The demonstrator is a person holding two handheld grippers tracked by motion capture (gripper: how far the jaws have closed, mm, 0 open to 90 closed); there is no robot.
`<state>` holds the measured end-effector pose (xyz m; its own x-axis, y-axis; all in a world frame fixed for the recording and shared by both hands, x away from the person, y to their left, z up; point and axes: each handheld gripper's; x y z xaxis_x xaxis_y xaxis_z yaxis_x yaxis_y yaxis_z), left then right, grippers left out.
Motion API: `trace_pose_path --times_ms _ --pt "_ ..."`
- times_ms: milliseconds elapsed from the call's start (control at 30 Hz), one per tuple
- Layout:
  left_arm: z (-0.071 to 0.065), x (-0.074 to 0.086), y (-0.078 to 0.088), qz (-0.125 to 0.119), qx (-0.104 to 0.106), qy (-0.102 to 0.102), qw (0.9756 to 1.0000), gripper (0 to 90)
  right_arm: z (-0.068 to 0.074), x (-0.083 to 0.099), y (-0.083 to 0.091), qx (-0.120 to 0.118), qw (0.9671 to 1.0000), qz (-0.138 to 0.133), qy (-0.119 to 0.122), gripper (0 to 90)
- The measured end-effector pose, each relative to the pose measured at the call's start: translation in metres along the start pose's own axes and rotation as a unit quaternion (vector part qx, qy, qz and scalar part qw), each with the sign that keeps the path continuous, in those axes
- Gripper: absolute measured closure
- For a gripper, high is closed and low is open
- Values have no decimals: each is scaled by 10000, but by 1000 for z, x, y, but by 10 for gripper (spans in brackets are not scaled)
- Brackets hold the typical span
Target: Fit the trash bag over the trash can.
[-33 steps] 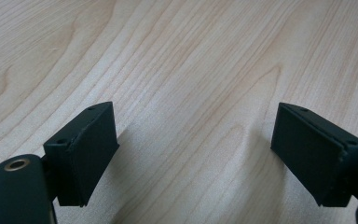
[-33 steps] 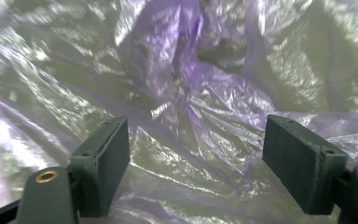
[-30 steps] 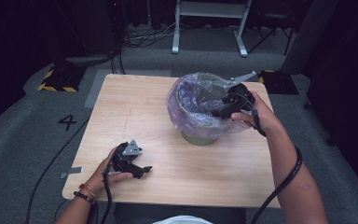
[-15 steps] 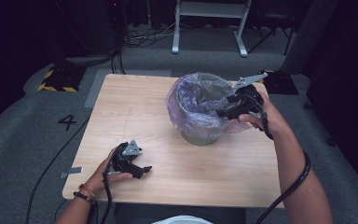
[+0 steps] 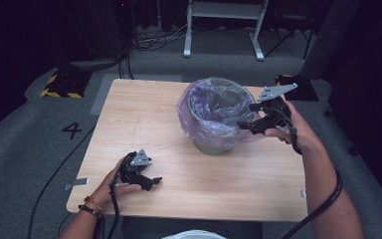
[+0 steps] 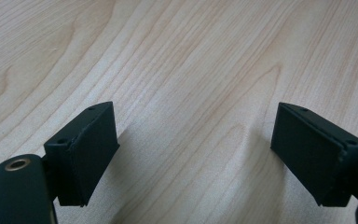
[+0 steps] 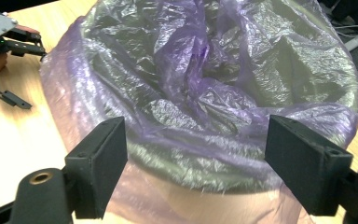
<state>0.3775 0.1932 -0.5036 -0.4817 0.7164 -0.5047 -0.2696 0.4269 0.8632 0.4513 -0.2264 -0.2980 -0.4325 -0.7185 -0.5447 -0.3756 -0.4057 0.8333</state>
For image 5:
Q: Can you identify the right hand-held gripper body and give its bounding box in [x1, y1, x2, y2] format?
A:
[254, 83, 298, 137]

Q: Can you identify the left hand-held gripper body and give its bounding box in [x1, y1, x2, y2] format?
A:
[117, 148, 153, 187]

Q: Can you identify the purple plastic bag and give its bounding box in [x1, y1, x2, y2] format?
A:
[176, 77, 264, 149]

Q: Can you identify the green plastic bin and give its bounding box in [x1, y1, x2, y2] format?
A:
[187, 78, 257, 156]

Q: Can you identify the person's left hand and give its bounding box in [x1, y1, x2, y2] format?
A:
[92, 158, 143, 211]

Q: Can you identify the person's right hand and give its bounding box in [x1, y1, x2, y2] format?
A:
[264, 100, 323, 153]

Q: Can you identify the black yellow striped stand base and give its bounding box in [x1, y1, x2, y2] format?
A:
[40, 69, 93, 100]
[275, 74, 320, 102]

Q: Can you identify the person's white shirt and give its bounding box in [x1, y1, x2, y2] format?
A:
[161, 228, 229, 239]

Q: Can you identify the black chair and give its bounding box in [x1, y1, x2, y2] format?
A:
[263, 9, 316, 61]

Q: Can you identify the grey column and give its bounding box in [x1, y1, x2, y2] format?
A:
[298, 0, 363, 81]

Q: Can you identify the left hand-held gripper cable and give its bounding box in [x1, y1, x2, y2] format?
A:
[106, 151, 137, 239]

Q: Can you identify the hand-held gripper cable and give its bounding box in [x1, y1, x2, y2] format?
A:
[272, 106, 344, 239]
[106, 151, 137, 239]

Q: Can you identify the orange cord bracelet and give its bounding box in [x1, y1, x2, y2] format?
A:
[83, 195, 104, 213]

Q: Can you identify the black bead bracelet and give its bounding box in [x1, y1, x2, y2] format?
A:
[78, 204, 103, 219]

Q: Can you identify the black floor cable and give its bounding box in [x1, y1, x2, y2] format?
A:
[28, 123, 97, 239]

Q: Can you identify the white metal table frame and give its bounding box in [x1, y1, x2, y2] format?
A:
[182, 0, 270, 62]

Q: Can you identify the right hand-held gripper cable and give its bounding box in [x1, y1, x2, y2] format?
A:
[272, 106, 344, 239]

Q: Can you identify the tangle of floor cables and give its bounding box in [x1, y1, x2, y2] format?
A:
[117, 23, 193, 81]

